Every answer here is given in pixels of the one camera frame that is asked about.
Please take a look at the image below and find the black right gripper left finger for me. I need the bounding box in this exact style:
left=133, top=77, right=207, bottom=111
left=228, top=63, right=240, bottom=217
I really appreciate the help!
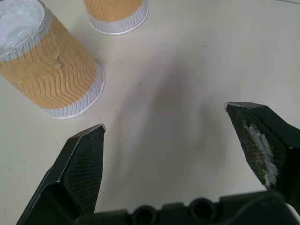
left=16, top=123, right=106, bottom=225

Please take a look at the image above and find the tan ribbed paper cup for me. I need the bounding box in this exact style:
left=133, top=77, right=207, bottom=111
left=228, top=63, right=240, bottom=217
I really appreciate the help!
left=83, top=0, right=150, bottom=36
left=0, top=0, right=106, bottom=120

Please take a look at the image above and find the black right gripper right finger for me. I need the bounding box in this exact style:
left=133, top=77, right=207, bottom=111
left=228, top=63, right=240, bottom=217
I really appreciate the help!
left=224, top=101, right=300, bottom=210

